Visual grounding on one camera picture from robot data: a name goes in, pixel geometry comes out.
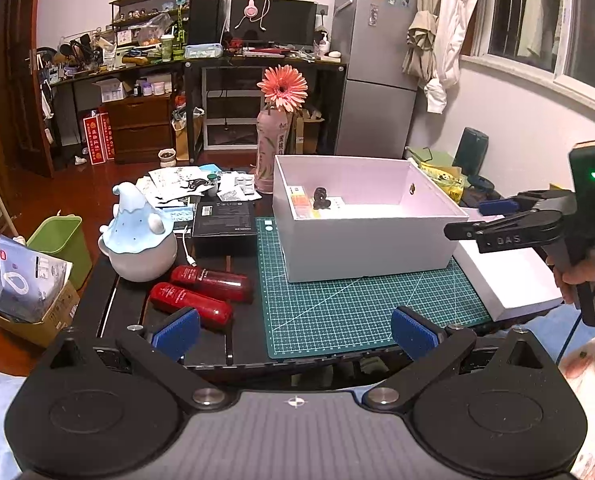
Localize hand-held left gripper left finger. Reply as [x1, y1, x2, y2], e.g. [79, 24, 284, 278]
[34, 306, 229, 411]

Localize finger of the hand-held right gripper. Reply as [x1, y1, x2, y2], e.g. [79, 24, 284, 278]
[444, 209, 567, 255]
[479, 189, 576, 217]

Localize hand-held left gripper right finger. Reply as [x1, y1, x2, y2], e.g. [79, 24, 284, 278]
[365, 305, 563, 411]

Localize white box lid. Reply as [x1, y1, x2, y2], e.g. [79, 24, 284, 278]
[452, 207, 563, 323]

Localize white cardboard box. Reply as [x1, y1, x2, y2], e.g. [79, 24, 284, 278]
[272, 154, 469, 284]

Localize clear case with orange card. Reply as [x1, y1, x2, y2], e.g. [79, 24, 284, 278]
[288, 185, 323, 220]

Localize black slatted desktop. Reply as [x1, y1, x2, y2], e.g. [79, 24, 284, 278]
[95, 195, 498, 377]

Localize person's right hand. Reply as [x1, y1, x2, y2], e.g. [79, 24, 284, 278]
[552, 254, 584, 307]

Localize red plastic bottle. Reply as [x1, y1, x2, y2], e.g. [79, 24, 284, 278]
[170, 265, 254, 304]
[149, 282, 234, 331]

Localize yellow plastic bag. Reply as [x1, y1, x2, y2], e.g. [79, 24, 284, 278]
[417, 160, 466, 204]

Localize dark green cylinder speaker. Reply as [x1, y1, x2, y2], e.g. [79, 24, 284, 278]
[452, 127, 490, 176]

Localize green cutting mat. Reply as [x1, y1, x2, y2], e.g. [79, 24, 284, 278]
[255, 216, 493, 359]

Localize blue-hatted round white figure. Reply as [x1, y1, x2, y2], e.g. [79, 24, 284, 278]
[98, 182, 179, 282]

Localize blue printed packet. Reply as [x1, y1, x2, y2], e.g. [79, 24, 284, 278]
[165, 205, 199, 225]

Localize flat black box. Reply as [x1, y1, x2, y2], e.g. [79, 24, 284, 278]
[192, 201, 259, 257]

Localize brown cardboard box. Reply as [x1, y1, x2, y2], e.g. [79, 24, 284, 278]
[0, 280, 81, 349]

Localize green waste bin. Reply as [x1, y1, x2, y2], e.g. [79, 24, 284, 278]
[26, 215, 94, 291]

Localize ink drawing papers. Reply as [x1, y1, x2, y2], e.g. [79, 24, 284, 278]
[135, 162, 219, 208]

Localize blue and white pouch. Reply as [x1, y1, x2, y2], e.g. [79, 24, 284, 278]
[0, 234, 74, 324]

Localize pill blister packs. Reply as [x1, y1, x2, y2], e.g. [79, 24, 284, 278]
[218, 171, 256, 202]

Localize white curtain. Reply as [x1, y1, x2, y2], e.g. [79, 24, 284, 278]
[424, 0, 486, 114]

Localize beige hanging garment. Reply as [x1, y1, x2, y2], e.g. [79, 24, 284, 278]
[402, 10, 441, 79]

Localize grey refrigerator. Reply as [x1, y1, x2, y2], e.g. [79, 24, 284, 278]
[330, 0, 421, 160]

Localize window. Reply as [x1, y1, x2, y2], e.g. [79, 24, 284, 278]
[460, 0, 595, 111]

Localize pink bottle vase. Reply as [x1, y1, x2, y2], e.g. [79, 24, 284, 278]
[255, 107, 294, 195]

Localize wooden drawer cabinet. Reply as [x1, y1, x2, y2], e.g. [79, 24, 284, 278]
[99, 94, 176, 165]

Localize red gift box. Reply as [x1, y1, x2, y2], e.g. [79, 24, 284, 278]
[98, 109, 117, 161]
[82, 115, 109, 166]

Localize white metal rack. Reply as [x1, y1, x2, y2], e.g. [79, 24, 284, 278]
[202, 66, 273, 151]

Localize pink gerbera flower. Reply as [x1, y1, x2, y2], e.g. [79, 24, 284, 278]
[256, 65, 309, 114]

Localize white carton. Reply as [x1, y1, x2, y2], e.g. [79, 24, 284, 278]
[95, 80, 129, 104]

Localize black computer desk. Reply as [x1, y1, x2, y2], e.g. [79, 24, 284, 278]
[38, 47, 349, 162]

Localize black computer monitor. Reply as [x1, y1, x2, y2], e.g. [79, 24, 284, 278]
[229, 0, 319, 47]

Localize black speaker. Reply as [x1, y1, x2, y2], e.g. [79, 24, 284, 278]
[188, 0, 229, 46]

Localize pink headphones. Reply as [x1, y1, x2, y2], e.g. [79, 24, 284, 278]
[235, 0, 269, 36]

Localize brown wooden door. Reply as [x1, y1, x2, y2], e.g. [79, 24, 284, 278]
[0, 0, 56, 179]

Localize white charging cable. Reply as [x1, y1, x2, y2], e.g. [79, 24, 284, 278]
[180, 225, 199, 269]

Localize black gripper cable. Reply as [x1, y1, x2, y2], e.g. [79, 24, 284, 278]
[556, 305, 584, 363]

